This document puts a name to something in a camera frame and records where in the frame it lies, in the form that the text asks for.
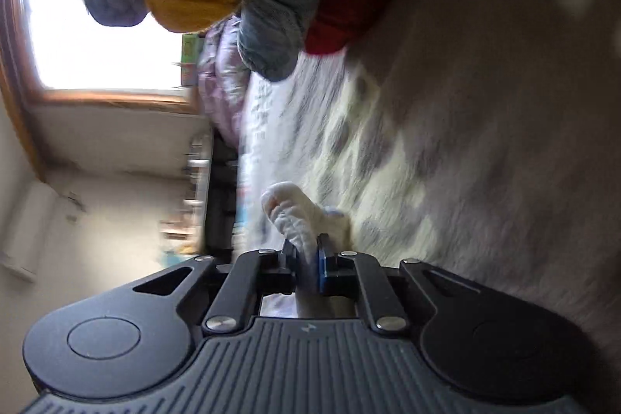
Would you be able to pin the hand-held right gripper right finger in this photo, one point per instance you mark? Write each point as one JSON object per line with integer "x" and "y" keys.
{"x": 323, "y": 271}

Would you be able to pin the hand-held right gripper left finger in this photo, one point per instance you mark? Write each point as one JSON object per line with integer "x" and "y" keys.
{"x": 288, "y": 268}

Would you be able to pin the white floral padded garment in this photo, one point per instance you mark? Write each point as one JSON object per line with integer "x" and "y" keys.
{"x": 296, "y": 220}

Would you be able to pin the dark desk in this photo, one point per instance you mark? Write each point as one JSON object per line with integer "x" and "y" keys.
{"x": 213, "y": 200}

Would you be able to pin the cartoon mouse printed blanket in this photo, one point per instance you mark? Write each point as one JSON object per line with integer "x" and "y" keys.
{"x": 461, "y": 128}

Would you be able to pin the purple quilt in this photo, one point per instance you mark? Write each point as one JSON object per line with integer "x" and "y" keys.
{"x": 223, "y": 74}

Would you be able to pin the colourful alphabet foam mat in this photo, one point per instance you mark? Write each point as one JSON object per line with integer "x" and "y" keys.
{"x": 190, "y": 60}

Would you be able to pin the wooden framed window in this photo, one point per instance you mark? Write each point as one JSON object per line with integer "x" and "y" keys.
{"x": 97, "y": 50}

